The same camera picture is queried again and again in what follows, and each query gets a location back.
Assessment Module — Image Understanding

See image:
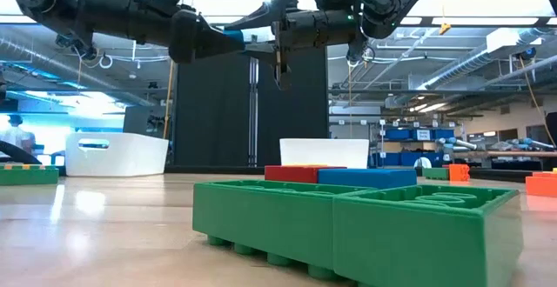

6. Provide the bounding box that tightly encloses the person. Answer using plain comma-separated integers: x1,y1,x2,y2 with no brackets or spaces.
0,113,37,154

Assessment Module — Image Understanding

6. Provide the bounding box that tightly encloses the wooden workbench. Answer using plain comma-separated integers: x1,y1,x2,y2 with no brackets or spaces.
452,150,557,158

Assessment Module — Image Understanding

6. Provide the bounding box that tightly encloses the red-orange small block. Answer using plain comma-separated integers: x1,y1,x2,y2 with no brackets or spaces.
525,170,557,198

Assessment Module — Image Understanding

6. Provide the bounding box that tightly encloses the green long block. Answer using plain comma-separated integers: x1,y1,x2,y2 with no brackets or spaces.
0,166,60,187
421,167,451,181
332,184,526,287
192,178,379,282

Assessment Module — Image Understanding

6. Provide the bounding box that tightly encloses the black folding partition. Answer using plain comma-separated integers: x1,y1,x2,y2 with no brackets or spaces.
172,45,330,169

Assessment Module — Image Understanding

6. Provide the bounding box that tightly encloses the black curved hose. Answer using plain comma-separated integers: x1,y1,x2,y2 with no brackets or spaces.
0,140,44,166

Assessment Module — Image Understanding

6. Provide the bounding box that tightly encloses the red small block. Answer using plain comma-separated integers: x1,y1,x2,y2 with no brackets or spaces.
264,165,348,184

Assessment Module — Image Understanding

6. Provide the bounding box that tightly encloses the blue small block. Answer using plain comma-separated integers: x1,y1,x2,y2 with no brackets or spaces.
317,167,418,190
223,29,245,44

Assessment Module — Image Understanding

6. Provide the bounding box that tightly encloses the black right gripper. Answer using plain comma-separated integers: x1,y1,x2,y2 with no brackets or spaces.
225,0,365,91

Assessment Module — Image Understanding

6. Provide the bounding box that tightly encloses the white plastic bin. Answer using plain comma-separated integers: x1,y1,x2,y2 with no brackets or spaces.
64,131,170,178
278,137,370,170

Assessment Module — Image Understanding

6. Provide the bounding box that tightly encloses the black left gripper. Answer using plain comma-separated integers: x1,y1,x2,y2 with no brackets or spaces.
169,9,245,65

